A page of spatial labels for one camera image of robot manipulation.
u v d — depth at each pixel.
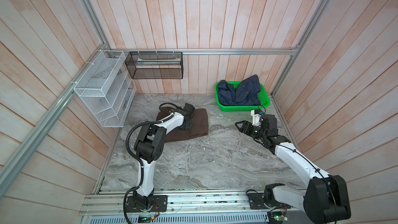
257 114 0.76
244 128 0.76
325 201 0.40
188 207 0.73
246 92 1.11
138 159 0.53
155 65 1.04
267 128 0.65
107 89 0.67
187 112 0.80
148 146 0.54
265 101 1.07
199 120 1.01
